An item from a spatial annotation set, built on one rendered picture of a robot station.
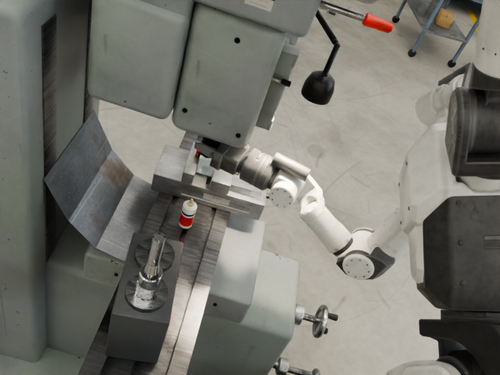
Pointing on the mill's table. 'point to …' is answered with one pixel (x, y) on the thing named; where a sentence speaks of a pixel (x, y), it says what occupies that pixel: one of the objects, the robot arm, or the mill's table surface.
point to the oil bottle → (187, 213)
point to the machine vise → (185, 190)
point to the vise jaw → (221, 181)
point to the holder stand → (138, 331)
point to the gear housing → (272, 13)
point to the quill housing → (225, 75)
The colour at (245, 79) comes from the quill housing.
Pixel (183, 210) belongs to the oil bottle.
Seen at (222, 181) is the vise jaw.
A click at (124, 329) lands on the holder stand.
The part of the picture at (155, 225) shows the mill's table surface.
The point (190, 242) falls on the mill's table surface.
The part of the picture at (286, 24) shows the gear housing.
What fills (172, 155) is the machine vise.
